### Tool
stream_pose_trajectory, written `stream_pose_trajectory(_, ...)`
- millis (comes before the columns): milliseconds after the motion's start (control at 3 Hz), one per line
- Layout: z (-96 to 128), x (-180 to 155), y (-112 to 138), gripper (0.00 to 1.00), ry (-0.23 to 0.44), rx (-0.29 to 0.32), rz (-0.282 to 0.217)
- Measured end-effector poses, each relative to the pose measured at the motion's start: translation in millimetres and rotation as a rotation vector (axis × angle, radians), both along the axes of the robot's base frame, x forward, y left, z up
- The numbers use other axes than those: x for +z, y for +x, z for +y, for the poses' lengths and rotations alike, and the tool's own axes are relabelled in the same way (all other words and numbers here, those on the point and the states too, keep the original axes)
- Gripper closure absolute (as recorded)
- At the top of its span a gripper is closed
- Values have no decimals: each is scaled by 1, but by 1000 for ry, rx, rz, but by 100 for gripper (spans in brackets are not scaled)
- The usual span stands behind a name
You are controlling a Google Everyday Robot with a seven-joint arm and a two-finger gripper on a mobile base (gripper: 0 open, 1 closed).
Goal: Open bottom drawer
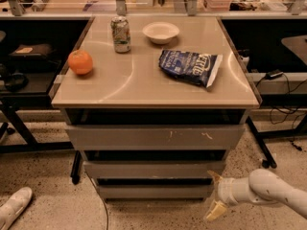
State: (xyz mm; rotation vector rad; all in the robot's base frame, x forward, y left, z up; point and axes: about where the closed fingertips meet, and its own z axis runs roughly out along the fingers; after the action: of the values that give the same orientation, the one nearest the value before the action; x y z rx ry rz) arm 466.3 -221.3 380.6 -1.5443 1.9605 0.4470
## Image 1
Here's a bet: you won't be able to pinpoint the grey bottom drawer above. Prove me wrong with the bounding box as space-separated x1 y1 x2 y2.
96 185 213 199

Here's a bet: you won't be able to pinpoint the green white soda can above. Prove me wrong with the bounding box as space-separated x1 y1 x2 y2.
110 16 130 53

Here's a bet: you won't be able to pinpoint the white bowl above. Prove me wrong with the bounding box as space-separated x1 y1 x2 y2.
142 22 179 45

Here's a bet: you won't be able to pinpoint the grey top drawer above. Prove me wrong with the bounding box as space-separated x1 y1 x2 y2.
66 125 245 150

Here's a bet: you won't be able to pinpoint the black left desk frame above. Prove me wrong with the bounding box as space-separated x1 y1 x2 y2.
0 101 73 154

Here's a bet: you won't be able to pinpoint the grey drawer cabinet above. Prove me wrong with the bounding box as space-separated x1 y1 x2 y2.
53 15 259 189

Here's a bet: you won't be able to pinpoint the blue chip bag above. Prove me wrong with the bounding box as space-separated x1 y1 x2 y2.
158 50 223 88

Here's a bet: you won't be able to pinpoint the black table leg frame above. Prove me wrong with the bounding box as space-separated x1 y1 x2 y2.
247 117 277 169

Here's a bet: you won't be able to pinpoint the orange fruit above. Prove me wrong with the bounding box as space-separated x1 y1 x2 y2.
68 50 93 75

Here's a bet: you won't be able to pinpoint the grey middle drawer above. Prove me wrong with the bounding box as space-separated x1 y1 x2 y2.
83 161 225 179

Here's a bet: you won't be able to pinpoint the black headphones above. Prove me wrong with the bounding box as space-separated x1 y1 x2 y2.
4 73 29 92

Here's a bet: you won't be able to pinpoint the grey drawer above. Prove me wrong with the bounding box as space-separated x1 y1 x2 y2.
96 185 213 199
66 125 245 150
83 161 225 179

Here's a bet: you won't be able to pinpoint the black floor cable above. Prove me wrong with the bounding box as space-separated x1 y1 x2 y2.
85 172 110 230

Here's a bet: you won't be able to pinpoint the black box on shelf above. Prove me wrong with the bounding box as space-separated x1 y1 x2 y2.
9 43 53 60

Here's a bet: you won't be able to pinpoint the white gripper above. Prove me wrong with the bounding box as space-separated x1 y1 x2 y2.
205 170 252 221

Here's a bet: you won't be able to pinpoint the white shoe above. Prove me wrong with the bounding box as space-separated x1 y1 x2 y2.
0 187 33 230

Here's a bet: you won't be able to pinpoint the black power adapter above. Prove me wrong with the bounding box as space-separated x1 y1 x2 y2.
265 69 283 80

